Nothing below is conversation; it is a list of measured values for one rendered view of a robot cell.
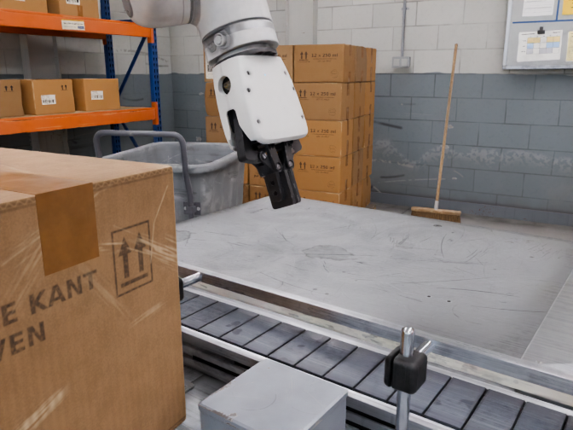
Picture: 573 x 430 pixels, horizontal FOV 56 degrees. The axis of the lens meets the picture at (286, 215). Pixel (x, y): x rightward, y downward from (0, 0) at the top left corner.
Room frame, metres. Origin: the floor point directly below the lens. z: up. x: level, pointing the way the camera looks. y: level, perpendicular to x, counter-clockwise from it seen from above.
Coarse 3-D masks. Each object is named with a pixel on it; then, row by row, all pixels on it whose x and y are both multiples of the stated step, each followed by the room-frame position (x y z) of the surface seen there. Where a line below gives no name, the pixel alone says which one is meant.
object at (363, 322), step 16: (192, 272) 0.64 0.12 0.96; (208, 272) 0.63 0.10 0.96; (224, 288) 0.61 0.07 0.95; (240, 288) 0.59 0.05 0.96; (256, 288) 0.58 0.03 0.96; (272, 288) 0.57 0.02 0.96; (288, 304) 0.55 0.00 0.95; (304, 304) 0.54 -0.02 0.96; (320, 304) 0.53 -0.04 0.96; (336, 320) 0.51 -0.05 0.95; (352, 320) 0.50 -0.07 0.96; (368, 320) 0.49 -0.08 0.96; (384, 320) 0.49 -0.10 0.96; (384, 336) 0.48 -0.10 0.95; (400, 336) 0.47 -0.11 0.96; (416, 336) 0.46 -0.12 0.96; (432, 336) 0.46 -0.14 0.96; (432, 352) 0.45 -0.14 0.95; (448, 352) 0.44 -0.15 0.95; (464, 352) 0.43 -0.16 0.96; (480, 352) 0.43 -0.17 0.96; (496, 352) 0.43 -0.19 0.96; (496, 368) 0.42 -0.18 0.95; (512, 368) 0.41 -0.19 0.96; (528, 368) 0.40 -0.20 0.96; (544, 368) 0.40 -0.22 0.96; (544, 384) 0.40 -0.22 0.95; (560, 384) 0.39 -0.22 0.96
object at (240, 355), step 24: (264, 312) 0.69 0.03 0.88; (192, 336) 0.62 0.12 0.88; (336, 336) 0.62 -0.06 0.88; (192, 360) 0.62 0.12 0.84; (216, 360) 0.60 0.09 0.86; (240, 360) 0.58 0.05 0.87; (480, 384) 0.51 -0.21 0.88; (360, 408) 0.48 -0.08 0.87; (384, 408) 0.47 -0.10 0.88; (552, 408) 0.47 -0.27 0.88
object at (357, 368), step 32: (192, 320) 0.66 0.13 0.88; (224, 320) 0.66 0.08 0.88; (256, 320) 0.66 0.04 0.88; (256, 352) 0.58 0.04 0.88; (288, 352) 0.57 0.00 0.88; (320, 352) 0.57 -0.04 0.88; (352, 352) 0.57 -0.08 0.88; (352, 384) 0.51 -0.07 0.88; (384, 384) 0.51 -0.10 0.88; (448, 384) 0.51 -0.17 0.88; (448, 416) 0.45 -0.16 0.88; (480, 416) 0.45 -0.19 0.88; (512, 416) 0.45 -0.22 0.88; (544, 416) 0.45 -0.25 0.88
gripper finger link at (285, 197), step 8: (264, 160) 0.59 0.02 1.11; (264, 168) 0.59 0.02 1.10; (272, 168) 0.59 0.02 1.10; (272, 176) 0.60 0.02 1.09; (280, 176) 0.60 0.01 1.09; (288, 176) 0.60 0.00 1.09; (272, 184) 0.60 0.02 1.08; (280, 184) 0.59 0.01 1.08; (288, 184) 0.59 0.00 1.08; (272, 192) 0.60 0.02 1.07; (280, 192) 0.59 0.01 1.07; (288, 192) 0.59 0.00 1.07; (272, 200) 0.61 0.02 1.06; (280, 200) 0.59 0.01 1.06; (288, 200) 0.59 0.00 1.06
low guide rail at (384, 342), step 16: (208, 288) 0.72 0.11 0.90; (256, 304) 0.67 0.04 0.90; (272, 304) 0.65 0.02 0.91; (304, 320) 0.62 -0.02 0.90; (320, 320) 0.61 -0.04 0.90; (352, 336) 0.58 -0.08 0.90; (368, 336) 0.57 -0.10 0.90; (464, 368) 0.51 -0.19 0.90; (480, 368) 0.50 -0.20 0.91; (512, 384) 0.48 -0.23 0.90; (528, 384) 0.47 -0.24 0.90; (560, 400) 0.45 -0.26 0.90
